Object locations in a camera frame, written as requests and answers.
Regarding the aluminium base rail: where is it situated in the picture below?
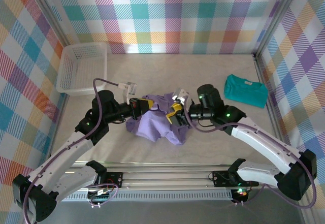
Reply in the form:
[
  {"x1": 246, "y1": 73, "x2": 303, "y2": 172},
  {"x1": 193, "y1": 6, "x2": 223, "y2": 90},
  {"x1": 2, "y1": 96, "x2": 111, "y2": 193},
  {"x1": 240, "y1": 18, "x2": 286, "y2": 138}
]
[{"x1": 27, "y1": 161, "x2": 309, "y2": 192}]

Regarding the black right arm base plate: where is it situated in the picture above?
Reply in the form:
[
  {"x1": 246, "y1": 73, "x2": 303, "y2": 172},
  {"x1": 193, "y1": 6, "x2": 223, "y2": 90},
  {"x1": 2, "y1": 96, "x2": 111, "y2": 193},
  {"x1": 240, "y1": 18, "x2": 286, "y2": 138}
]
[{"x1": 212, "y1": 170, "x2": 259, "y2": 187}]

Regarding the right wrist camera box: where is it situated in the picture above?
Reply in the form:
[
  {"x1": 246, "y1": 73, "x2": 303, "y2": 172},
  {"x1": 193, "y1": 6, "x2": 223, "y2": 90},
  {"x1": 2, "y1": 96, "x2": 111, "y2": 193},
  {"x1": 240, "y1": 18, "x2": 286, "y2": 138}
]
[{"x1": 172, "y1": 88, "x2": 190, "y2": 103}]

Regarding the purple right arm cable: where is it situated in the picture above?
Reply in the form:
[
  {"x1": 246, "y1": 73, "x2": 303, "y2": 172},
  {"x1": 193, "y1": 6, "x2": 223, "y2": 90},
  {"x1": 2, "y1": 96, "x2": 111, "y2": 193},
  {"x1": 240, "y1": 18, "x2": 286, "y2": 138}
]
[{"x1": 184, "y1": 95, "x2": 318, "y2": 209}]

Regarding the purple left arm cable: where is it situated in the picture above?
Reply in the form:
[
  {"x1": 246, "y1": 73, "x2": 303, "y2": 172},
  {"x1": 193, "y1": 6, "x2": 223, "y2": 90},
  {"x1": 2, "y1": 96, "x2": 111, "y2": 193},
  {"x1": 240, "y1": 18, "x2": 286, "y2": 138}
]
[{"x1": 23, "y1": 78, "x2": 120, "y2": 224}]

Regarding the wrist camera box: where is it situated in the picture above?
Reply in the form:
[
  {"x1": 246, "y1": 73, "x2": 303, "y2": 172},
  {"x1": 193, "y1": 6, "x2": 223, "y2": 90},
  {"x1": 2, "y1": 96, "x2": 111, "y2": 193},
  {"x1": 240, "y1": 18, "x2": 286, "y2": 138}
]
[
  {"x1": 123, "y1": 81, "x2": 138, "y2": 102},
  {"x1": 172, "y1": 88, "x2": 190, "y2": 103}
]

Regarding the aluminium side rail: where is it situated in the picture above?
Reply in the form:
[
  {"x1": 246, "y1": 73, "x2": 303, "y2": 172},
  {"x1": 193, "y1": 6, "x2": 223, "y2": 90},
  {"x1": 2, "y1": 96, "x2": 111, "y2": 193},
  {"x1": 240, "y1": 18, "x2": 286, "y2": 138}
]
[{"x1": 253, "y1": 53, "x2": 291, "y2": 168}]

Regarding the green terminal circuit board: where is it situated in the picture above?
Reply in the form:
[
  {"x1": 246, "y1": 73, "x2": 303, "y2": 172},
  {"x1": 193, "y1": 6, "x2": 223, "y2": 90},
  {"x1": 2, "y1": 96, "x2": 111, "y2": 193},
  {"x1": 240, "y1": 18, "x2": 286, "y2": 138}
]
[{"x1": 87, "y1": 188, "x2": 114, "y2": 204}]

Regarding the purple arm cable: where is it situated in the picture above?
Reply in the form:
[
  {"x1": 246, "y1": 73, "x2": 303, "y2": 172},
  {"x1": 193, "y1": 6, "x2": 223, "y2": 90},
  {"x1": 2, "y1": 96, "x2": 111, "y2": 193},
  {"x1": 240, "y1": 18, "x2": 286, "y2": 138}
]
[
  {"x1": 184, "y1": 95, "x2": 318, "y2": 209},
  {"x1": 23, "y1": 78, "x2": 120, "y2": 224}
]

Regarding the small lit circuit board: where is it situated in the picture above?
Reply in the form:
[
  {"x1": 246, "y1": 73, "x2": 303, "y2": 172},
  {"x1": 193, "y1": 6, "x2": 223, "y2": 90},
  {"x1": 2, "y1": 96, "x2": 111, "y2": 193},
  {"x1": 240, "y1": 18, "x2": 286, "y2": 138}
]
[{"x1": 232, "y1": 187, "x2": 249, "y2": 202}]

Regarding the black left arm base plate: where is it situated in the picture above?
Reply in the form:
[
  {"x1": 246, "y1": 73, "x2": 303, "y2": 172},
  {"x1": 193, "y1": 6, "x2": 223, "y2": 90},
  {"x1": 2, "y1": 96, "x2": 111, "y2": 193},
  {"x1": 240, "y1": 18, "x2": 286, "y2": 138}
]
[{"x1": 100, "y1": 172, "x2": 124, "y2": 189}]

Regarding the folded teal t-shirt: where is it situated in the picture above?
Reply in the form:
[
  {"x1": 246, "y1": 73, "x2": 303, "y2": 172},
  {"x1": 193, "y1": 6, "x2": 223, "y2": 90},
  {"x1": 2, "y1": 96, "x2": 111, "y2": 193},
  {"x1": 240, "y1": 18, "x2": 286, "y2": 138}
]
[{"x1": 223, "y1": 74, "x2": 269, "y2": 109}]

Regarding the slotted grey cable duct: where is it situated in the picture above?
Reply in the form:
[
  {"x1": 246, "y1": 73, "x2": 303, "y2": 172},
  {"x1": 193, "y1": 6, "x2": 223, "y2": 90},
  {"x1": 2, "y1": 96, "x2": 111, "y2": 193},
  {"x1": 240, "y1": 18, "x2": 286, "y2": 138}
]
[{"x1": 57, "y1": 193, "x2": 233, "y2": 202}]

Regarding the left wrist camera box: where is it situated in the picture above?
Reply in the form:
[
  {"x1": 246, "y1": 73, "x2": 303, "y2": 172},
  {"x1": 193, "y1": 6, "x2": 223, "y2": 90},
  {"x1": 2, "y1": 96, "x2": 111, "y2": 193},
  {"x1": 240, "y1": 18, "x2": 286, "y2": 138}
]
[{"x1": 123, "y1": 81, "x2": 138, "y2": 102}]

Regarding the aluminium frame bar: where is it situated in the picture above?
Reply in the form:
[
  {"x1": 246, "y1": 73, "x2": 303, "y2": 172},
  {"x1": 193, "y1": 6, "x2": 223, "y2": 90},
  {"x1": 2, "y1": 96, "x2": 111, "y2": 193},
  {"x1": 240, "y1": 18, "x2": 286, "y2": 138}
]
[{"x1": 296, "y1": 198, "x2": 314, "y2": 224}]

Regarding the aluminium frame post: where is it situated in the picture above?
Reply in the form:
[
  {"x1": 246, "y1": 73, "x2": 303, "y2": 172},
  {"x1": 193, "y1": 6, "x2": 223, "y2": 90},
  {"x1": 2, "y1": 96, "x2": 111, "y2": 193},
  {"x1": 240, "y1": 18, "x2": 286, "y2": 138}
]
[
  {"x1": 25, "y1": 0, "x2": 71, "y2": 47},
  {"x1": 253, "y1": 0, "x2": 305, "y2": 57}
]

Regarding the purple t-shirt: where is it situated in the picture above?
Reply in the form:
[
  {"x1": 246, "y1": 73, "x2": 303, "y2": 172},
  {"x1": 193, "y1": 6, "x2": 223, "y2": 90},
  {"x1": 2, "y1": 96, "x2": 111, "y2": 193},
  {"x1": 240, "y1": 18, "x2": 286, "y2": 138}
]
[{"x1": 125, "y1": 91, "x2": 190, "y2": 146}]

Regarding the white plastic basket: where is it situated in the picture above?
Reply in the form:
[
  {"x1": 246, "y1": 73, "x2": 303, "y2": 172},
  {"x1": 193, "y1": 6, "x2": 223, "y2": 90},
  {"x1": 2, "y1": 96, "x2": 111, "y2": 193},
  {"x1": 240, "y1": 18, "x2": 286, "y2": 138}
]
[{"x1": 56, "y1": 42, "x2": 108, "y2": 95}]

